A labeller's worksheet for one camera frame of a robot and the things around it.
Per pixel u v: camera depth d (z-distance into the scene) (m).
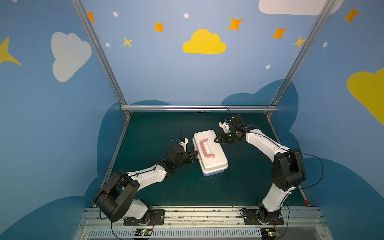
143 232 0.71
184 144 0.80
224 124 0.84
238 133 0.69
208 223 0.74
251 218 0.74
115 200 0.42
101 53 0.85
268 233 0.71
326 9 0.70
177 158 0.68
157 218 0.74
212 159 0.84
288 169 0.48
